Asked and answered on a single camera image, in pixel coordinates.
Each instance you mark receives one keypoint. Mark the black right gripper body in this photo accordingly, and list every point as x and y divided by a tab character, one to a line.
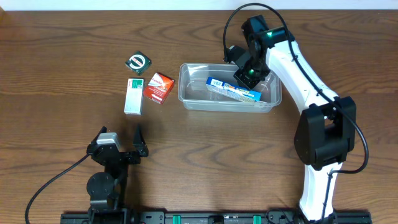
249	80

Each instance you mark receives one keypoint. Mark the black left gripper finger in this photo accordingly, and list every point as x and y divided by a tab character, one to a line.
102	130
139	143

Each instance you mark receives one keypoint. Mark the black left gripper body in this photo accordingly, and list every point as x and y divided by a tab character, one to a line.
128	159

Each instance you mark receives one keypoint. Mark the blue Kool Fever box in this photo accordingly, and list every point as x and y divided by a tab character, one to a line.
232	91

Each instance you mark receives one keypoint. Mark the clear plastic container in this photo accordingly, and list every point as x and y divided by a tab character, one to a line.
194	95

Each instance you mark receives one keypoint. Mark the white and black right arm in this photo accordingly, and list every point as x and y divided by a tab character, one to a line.
326	129

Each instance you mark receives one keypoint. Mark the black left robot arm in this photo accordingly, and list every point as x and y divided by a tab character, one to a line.
107	188

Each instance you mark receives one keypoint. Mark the white and green box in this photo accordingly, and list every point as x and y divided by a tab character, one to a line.
133	102

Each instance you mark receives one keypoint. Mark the red Panadol box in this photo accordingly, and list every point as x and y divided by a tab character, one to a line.
159	88

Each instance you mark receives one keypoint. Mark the dark green square box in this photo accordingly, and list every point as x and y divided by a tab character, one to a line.
138	63

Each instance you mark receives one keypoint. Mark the black mounting rail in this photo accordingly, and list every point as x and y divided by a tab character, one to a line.
275	216

